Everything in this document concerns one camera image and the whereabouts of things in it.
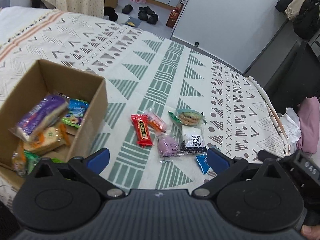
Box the white black snack packet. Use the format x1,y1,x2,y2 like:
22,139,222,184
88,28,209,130
180,126,207,155

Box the purple pastry packet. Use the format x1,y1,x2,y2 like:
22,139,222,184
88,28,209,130
157,134,180,158

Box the green biscuit packet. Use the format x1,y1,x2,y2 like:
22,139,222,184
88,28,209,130
168,108,207,126

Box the blue green snack packet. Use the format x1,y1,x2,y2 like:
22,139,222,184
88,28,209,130
61,99,89,128

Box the red snack bar packet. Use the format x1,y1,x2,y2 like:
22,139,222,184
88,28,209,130
131,114,153,147

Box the orange sandwich snack packet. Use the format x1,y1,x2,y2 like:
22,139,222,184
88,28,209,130
23,123,71,155

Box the pink orange snack packet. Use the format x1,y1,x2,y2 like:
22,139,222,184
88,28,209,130
144,108,167,132

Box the purple bread snack packet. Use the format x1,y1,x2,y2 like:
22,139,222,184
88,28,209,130
9,94,69,142

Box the right hand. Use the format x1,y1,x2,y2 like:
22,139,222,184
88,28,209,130
300,225,320,240

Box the pink cloth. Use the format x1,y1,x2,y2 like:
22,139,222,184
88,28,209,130
297,96,319,154

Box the patterned bed blanket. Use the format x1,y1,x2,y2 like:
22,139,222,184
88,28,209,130
1,10,289,191

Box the white crumpled cloth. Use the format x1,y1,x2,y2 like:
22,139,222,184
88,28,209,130
280,107,302,154

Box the brown cardboard box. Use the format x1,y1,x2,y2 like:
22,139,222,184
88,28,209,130
1,60,108,190

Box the black chair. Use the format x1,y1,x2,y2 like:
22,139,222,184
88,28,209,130
264,41,319,114

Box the black slipper single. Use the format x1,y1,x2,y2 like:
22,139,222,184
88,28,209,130
121,4,133,15

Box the black shoes pile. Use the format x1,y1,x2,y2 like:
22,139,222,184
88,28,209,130
138,6,158,25

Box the white bed sheet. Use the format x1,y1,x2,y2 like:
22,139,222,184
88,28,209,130
0,6,51,44

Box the hanging coats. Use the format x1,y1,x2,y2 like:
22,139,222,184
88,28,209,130
276,0,319,40

